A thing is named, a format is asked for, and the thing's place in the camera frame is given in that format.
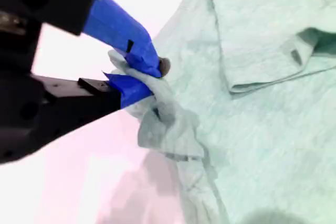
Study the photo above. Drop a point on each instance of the pale green t-shirt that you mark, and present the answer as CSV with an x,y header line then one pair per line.
x,y
262,142

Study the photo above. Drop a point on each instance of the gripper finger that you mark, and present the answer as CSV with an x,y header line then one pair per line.
x,y
118,27
128,89

